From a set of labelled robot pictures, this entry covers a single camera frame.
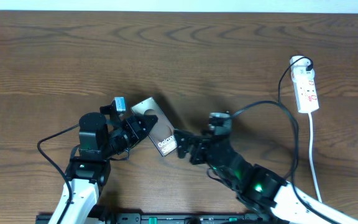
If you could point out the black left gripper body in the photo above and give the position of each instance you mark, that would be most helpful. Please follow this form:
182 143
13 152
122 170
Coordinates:
127 135

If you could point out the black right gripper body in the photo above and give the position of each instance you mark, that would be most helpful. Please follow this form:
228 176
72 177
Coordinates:
200 155

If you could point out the Galaxy smartphone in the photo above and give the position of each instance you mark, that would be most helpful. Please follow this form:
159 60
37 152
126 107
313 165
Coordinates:
162 132

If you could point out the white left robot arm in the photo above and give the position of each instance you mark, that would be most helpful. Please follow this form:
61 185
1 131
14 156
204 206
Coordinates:
103 135

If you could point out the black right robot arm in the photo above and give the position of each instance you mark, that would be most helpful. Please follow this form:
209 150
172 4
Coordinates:
258 188

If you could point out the white USB charger plug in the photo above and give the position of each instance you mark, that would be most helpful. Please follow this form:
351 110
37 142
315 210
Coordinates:
299 73

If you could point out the white power strip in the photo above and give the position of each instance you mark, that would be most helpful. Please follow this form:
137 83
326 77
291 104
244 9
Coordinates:
305 90

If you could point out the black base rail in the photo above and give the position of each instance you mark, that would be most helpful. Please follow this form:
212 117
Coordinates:
136 218

